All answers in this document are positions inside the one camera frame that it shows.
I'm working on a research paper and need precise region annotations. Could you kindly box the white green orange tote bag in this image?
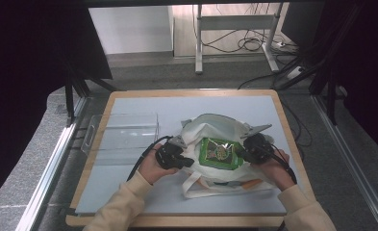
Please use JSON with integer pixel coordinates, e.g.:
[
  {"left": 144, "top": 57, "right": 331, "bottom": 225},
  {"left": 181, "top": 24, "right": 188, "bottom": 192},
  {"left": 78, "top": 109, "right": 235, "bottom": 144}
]
[{"left": 179, "top": 113, "right": 276, "bottom": 199}]

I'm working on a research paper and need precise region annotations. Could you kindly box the white wall panel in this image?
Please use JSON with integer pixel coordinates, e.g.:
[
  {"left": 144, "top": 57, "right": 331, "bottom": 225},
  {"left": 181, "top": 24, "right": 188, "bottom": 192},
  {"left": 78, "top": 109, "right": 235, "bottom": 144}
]
[{"left": 88, "top": 6, "right": 175, "bottom": 56}]

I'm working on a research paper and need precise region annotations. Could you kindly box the green snack packet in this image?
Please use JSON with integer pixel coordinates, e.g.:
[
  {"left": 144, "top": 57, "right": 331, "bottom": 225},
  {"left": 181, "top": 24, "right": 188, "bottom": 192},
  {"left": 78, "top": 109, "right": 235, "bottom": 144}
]
[{"left": 198, "top": 137, "right": 244, "bottom": 171}]

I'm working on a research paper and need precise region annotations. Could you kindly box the white metal desk frame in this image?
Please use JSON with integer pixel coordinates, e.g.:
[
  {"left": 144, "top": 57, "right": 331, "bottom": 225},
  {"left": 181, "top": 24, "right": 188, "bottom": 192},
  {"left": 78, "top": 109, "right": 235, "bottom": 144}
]
[{"left": 194, "top": 3, "right": 286, "bottom": 75}]

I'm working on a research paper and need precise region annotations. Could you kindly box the black metal stand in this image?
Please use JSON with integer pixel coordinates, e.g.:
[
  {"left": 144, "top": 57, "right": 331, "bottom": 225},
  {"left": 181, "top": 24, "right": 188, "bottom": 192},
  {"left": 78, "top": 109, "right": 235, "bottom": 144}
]
[
  {"left": 276, "top": 3, "right": 367, "bottom": 126},
  {"left": 63, "top": 62, "right": 117, "bottom": 127}
]

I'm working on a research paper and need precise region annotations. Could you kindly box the clear plastic container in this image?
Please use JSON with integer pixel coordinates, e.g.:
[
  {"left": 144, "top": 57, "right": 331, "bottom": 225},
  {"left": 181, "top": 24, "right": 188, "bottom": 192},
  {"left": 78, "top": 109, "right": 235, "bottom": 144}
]
[{"left": 80, "top": 112, "right": 162, "bottom": 167}]

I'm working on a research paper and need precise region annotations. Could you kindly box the thin black cable beside table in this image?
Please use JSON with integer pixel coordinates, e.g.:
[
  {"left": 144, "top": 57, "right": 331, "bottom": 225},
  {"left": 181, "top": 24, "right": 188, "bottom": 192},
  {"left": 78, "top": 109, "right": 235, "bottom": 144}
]
[{"left": 279, "top": 95, "right": 314, "bottom": 162}]

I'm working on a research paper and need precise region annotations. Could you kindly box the aluminium rail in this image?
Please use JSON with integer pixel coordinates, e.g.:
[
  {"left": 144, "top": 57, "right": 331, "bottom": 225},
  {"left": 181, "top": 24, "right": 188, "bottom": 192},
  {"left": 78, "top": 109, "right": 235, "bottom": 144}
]
[
  {"left": 16, "top": 95, "right": 88, "bottom": 231},
  {"left": 311, "top": 94, "right": 378, "bottom": 231}
]

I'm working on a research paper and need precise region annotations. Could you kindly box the wooden framed work board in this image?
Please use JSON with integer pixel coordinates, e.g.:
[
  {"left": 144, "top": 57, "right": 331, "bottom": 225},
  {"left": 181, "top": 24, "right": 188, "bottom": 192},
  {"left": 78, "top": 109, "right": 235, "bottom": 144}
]
[{"left": 75, "top": 95, "right": 301, "bottom": 216}]

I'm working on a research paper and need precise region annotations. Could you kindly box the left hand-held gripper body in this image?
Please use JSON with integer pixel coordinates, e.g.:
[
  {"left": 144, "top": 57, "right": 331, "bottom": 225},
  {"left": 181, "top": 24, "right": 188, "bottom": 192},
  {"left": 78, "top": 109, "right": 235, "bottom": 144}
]
[{"left": 155, "top": 135, "right": 188, "bottom": 170}]

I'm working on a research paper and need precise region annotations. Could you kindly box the dark curtain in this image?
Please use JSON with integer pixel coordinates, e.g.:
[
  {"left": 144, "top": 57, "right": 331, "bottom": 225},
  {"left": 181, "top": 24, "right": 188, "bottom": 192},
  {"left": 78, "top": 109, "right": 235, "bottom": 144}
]
[
  {"left": 311, "top": 0, "right": 378, "bottom": 162},
  {"left": 0, "top": 0, "right": 113, "bottom": 210}
]

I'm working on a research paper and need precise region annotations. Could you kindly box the tangle of black floor cables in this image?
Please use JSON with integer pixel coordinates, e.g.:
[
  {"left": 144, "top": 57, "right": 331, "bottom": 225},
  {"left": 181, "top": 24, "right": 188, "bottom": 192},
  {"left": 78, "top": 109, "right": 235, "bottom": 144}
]
[{"left": 200, "top": 28, "right": 298, "bottom": 56}]

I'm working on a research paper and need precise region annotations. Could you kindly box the person's left hand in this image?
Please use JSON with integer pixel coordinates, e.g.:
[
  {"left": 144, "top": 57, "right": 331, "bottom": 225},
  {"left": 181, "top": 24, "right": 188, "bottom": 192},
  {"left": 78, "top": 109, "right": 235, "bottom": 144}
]
[{"left": 138, "top": 142, "right": 180, "bottom": 186}]

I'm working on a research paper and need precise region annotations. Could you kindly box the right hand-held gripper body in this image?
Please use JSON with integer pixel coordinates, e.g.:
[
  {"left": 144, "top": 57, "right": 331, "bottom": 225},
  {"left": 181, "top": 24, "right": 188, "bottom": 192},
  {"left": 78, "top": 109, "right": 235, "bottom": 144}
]
[{"left": 240, "top": 123, "right": 274, "bottom": 164}]

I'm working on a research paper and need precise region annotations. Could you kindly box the person's right hand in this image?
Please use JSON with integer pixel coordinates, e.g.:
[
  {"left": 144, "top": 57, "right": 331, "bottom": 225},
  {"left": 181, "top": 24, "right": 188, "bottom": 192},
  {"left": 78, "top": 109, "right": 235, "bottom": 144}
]
[{"left": 252, "top": 148, "right": 296, "bottom": 192}]

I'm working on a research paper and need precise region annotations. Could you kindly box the white power strip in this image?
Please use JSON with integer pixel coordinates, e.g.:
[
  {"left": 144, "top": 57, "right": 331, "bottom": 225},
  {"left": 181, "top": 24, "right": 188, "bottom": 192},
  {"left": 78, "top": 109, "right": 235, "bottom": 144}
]
[{"left": 287, "top": 65, "right": 306, "bottom": 81}]

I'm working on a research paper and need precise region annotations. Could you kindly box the hand-held gripper black cable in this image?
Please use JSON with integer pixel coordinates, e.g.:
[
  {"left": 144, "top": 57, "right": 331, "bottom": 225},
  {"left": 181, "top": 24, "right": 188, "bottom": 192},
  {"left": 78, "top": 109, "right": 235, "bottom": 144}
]
[
  {"left": 126, "top": 135, "right": 173, "bottom": 182},
  {"left": 266, "top": 143, "right": 298, "bottom": 186}
]

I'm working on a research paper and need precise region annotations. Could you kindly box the right hand-held gripper black cable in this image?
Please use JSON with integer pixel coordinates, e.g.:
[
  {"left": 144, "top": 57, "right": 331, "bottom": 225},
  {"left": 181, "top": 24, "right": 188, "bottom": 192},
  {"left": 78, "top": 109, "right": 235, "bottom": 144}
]
[{"left": 266, "top": 143, "right": 298, "bottom": 186}]

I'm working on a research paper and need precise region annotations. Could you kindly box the left hand-held gripper black cable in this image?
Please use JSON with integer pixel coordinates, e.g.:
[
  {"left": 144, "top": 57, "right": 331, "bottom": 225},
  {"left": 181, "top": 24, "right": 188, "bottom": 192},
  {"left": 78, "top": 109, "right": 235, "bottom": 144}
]
[{"left": 126, "top": 135, "right": 173, "bottom": 182}]

